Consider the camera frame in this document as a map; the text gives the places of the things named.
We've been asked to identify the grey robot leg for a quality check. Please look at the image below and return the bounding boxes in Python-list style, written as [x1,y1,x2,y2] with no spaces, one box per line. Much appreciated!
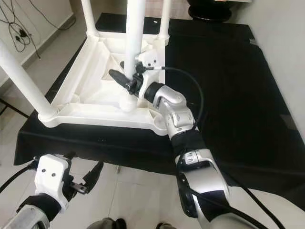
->
[93,217,127,229]
[155,222,177,229]

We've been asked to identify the white plastic table top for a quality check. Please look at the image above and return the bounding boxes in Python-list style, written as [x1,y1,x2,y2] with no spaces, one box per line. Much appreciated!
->
[38,33,167,135]

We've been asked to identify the grey robot left leg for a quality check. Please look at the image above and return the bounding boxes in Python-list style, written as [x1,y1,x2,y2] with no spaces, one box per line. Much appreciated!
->
[93,217,127,229]

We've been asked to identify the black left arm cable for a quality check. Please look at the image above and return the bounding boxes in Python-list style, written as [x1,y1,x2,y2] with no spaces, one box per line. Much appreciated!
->
[0,160,40,191]

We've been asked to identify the black tablecloth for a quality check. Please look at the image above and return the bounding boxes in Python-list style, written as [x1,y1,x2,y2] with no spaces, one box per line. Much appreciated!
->
[13,12,305,210]

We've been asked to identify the grey robot right leg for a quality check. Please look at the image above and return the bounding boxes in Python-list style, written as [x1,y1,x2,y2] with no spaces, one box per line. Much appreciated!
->
[155,222,177,229]

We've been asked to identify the black wok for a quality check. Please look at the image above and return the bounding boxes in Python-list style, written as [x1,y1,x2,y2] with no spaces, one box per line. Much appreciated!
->
[186,0,236,22]

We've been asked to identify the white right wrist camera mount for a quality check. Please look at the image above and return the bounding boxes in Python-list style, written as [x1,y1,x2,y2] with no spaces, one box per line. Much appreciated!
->
[136,49,165,98]

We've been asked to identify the black wall cables with plug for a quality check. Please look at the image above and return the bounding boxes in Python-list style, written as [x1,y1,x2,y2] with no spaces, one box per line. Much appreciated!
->
[0,0,77,60]

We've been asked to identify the white plastic table leg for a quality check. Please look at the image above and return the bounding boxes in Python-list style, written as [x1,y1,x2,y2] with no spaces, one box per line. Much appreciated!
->
[80,0,98,38]
[157,0,172,41]
[118,0,146,113]
[0,41,59,121]

